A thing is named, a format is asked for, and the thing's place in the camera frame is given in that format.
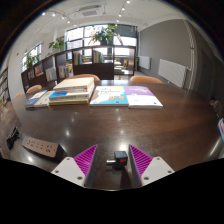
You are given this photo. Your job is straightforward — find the blue and white booklet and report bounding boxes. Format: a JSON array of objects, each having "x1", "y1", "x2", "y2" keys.
[{"x1": 217, "y1": 118, "x2": 224, "y2": 143}]

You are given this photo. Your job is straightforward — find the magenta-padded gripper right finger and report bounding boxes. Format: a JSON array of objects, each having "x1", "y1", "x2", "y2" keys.
[{"x1": 128, "y1": 143, "x2": 175, "y2": 188}]

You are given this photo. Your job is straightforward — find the black power strip cable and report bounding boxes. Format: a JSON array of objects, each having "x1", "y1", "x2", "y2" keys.
[{"x1": 6, "y1": 126, "x2": 23, "y2": 150}]

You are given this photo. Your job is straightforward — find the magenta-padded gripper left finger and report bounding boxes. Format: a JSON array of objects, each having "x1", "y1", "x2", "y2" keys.
[{"x1": 50, "y1": 143, "x2": 99, "y2": 188}]

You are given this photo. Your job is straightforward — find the dark beige-topped power strip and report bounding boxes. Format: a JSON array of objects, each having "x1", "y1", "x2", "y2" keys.
[{"x1": 21, "y1": 136, "x2": 66, "y2": 159}]

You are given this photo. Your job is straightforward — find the dark grey door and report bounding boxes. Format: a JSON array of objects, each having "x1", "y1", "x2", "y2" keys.
[{"x1": 199, "y1": 49, "x2": 214, "y2": 98}]

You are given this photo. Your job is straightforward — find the thick cream book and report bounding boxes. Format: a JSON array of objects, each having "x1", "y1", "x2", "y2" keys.
[{"x1": 53, "y1": 77, "x2": 95, "y2": 94}]

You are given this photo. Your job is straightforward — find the ceiling air conditioner unit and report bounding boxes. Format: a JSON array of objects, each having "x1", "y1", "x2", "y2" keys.
[{"x1": 77, "y1": 4, "x2": 103, "y2": 18}]

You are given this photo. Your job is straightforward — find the blue and white book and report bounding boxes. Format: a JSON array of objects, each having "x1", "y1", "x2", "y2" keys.
[{"x1": 48, "y1": 89, "x2": 94, "y2": 101}]

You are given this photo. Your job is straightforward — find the white cover book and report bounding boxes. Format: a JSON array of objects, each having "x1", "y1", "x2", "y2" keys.
[{"x1": 34, "y1": 90, "x2": 56, "y2": 108}]

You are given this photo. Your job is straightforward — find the large window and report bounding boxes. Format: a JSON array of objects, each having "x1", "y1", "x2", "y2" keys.
[{"x1": 64, "y1": 23, "x2": 138, "y2": 51}]

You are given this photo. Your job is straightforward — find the tall green potted plant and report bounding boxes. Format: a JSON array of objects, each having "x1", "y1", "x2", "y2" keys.
[{"x1": 89, "y1": 24, "x2": 118, "y2": 46}]

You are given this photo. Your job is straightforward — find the white wall pipes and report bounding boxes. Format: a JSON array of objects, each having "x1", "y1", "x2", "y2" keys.
[{"x1": 184, "y1": 21, "x2": 198, "y2": 89}]

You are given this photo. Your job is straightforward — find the ceiling spot lights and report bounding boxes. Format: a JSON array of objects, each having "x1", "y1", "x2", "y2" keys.
[{"x1": 39, "y1": 0, "x2": 133, "y2": 28}]

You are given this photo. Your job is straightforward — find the bushy green potted plant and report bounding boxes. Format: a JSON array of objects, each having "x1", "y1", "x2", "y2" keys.
[{"x1": 48, "y1": 35, "x2": 66, "y2": 53}]

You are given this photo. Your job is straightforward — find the colourful picture book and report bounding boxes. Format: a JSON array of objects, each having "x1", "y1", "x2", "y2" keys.
[{"x1": 89, "y1": 85, "x2": 130, "y2": 108}]

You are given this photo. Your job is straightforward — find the black charger block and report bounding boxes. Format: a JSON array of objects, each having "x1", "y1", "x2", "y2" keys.
[{"x1": 106, "y1": 150, "x2": 129, "y2": 167}]

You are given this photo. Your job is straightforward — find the wall bookshelf unit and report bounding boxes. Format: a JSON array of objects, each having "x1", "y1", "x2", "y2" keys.
[{"x1": 0, "y1": 68, "x2": 10, "y2": 111}]

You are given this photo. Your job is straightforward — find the blue cover book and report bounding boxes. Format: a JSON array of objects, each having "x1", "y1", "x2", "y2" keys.
[{"x1": 24, "y1": 89, "x2": 49, "y2": 109}]

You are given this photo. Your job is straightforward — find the side window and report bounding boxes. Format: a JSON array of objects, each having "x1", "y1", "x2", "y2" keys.
[{"x1": 21, "y1": 44, "x2": 43, "y2": 73}]

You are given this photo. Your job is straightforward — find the dark open shelf unit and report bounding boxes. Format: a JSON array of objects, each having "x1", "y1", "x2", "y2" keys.
[{"x1": 20, "y1": 45, "x2": 137, "y2": 93}]

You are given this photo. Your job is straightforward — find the large white wall radiator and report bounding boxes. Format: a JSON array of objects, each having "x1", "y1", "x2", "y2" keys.
[{"x1": 157, "y1": 58, "x2": 188, "y2": 88}]

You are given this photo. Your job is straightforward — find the small green potted plant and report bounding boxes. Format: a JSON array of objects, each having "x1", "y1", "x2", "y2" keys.
[{"x1": 24, "y1": 53, "x2": 41, "y2": 69}]

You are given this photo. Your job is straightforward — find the small white wall radiator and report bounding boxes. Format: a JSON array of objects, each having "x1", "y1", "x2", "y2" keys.
[{"x1": 138, "y1": 55, "x2": 151, "y2": 70}]

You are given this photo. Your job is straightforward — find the yellowish book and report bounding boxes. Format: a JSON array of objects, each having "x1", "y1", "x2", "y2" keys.
[{"x1": 48, "y1": 97, "x2": 91, "y2": 106}]

